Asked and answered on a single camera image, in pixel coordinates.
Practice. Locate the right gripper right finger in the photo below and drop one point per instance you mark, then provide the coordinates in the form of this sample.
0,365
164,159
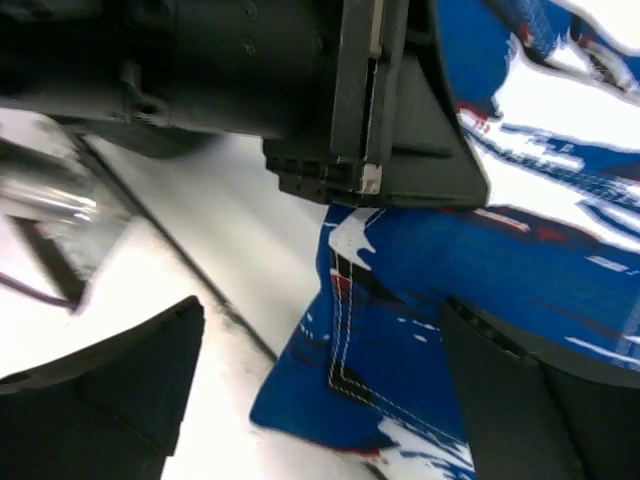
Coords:
533,409

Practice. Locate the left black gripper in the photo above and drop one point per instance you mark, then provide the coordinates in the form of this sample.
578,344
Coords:
298,74

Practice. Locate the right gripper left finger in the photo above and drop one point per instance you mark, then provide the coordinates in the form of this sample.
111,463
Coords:
110,411

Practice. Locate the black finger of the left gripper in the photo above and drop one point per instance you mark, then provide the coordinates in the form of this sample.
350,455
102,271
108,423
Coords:
425,160

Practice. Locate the blue white patterned shorts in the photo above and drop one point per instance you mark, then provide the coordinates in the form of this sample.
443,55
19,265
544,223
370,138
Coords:
546,94

